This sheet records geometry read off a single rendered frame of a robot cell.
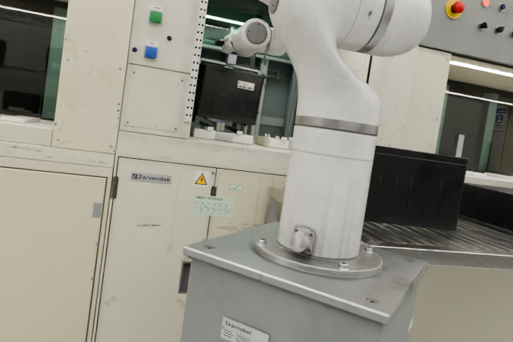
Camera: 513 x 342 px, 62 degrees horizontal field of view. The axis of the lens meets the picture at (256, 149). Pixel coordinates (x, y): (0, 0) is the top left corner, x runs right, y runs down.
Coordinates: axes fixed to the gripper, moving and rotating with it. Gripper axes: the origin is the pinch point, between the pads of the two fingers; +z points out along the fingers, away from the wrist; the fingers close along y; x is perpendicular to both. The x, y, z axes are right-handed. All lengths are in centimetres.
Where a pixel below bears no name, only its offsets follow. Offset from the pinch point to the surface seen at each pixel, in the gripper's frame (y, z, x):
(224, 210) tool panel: 0, -21, -52
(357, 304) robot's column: -2, -107, -43
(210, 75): -7.0, -1.9, -10.4
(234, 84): 1.9, -1.3, -12.0
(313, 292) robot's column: -6, -103, -43
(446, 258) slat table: 29, -83, -44
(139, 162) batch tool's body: -26, -21, -41
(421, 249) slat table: 24, -83, -43
